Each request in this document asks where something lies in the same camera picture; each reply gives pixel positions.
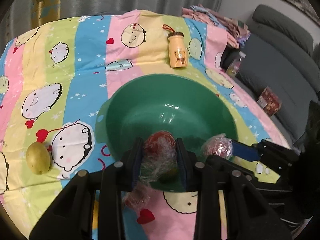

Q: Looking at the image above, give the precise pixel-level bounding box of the yellow patterned curtain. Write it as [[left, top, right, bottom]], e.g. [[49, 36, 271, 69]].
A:
[[31, 0, 61, 28]]

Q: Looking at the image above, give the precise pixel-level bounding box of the plastic red fruit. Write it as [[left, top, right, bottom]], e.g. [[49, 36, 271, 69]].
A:
[[140, 131, 178, 185], [123, 183, 150, 211], [201, 133, 233, 160]]

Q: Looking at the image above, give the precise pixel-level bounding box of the green pear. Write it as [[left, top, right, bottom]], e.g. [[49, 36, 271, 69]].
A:
[[25, 142, 51, 175]]

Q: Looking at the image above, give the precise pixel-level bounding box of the grey sofa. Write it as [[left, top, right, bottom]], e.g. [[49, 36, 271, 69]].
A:
[[236, 4, 319, 144]]

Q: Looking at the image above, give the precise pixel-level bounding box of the yellow cartoon bottle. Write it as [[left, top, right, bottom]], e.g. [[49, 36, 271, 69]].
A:
[[162, 24, 188, 68]]

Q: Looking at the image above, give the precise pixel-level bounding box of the green plastic basin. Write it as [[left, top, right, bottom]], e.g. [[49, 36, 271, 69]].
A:
[[96, 73, 238, 193]]

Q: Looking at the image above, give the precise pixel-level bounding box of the colourful cartoon striped bedsheet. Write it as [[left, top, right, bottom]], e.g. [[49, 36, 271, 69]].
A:
[[1, 10, 288, 237]]

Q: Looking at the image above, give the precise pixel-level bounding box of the pile of folded clothes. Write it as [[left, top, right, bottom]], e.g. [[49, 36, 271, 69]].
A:
[[182, 4, 251, 49]]

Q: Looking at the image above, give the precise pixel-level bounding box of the red patterned box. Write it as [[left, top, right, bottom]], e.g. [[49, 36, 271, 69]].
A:
[[257, 87, 281, 117]]

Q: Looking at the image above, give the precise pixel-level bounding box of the clear plastic bottle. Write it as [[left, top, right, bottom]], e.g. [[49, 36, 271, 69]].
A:
[[226, 51, 246, 77]]

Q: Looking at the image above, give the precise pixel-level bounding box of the yellow grapefruit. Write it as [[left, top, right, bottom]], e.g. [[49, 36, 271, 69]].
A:
[[92, 200, 99, 230]]

